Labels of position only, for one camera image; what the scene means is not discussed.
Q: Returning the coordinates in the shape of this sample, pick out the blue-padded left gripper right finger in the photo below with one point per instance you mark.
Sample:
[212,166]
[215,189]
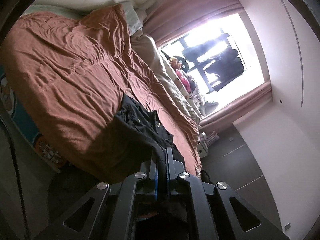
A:
[173,169]

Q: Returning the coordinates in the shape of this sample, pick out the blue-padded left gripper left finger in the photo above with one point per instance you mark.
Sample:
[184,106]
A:
[149,185]

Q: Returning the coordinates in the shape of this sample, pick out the black work shirt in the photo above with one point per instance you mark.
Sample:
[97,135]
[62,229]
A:
[143,131]

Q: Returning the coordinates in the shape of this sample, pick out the folded black garment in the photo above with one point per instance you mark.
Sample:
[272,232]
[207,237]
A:
[205,177]

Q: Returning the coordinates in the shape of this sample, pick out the white bedside cabinet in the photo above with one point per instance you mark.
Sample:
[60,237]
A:
[204,142]

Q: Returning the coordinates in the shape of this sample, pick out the plush toys on sill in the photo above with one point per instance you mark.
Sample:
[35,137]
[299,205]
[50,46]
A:
[179,65]

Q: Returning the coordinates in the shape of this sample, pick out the hanging dark garment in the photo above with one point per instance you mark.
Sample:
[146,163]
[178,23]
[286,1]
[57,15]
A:
[192,53]

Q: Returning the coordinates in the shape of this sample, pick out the hanging dark jacket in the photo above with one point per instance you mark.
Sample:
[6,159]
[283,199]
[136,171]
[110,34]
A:
[227,65]

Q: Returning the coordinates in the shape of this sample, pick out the pink right curtain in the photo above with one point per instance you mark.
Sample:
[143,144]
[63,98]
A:
[223,118]

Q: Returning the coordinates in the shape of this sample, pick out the pink curtain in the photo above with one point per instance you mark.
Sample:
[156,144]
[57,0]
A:
[223,118]
[172,18]

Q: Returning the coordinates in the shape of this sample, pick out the beige duvet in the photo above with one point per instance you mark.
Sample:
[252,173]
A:
[146,49]

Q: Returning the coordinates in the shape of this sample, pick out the rust brown bed cover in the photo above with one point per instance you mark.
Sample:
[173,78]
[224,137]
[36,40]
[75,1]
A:
[71,77]

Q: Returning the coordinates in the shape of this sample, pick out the light patterned pillow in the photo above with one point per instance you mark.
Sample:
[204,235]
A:
[134,18]

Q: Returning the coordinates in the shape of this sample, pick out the pink left curtain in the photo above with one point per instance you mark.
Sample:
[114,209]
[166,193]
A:
[172,18]

